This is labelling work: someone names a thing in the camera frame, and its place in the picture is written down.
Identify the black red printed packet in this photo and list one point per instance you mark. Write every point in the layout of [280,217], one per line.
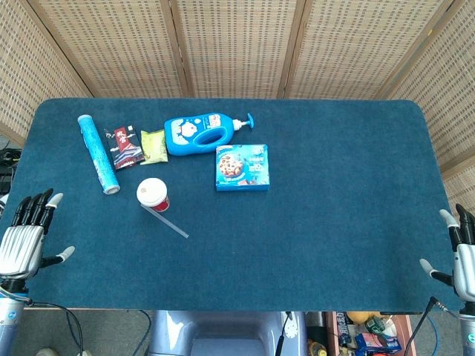
[124,148]

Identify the black equipment beside table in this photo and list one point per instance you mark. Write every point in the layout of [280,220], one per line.
[7,170]

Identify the red paper cup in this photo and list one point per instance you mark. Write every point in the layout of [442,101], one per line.
[162,205]

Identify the white plastic cup lid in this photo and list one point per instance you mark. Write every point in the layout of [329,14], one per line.
[150,191]

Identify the brown box of assorted goods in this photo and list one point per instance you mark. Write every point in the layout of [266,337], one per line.
[367,333]

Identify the translucent white drinking straw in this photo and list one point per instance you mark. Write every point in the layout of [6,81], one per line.
[167,222]

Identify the light blue plastic film roll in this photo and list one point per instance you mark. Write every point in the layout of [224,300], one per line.
[97,154]

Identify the blue pump detergent bottle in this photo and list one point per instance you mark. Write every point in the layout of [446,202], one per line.
[185,135]

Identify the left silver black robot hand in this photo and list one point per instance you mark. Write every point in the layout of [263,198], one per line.
[20,244]

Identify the dark blue table mat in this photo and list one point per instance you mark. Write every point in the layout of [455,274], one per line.
[297,230]

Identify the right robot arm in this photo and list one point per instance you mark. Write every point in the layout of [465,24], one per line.
[468,330]

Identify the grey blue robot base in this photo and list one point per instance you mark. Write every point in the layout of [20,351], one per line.
[226,333]

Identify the woven bamboo folding screen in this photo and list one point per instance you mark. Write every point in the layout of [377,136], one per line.
[237,44]

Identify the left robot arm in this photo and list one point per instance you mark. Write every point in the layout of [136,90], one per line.
[9,319]

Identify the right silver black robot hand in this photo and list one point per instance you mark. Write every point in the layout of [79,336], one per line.
[465,267]

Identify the blue cookie box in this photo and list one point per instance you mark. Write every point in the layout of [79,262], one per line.
[242,167]

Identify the yellow green snack packet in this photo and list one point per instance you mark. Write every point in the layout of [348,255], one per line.
[154,147]

